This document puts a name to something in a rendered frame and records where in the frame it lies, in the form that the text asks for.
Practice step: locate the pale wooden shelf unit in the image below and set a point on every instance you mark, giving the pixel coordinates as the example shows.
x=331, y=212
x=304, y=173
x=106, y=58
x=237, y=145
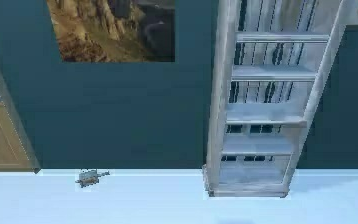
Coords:
x=263, y=113

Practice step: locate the framed rocky landscape picture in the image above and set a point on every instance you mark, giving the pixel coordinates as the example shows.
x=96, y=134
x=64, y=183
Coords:
x=110, y=30

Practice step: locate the small grey brown object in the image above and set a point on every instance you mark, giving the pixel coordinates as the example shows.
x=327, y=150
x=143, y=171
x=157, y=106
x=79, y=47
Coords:
x=89, y=177

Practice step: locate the tan wooden room door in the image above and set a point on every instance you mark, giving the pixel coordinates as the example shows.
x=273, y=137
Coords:
x=3, y=133

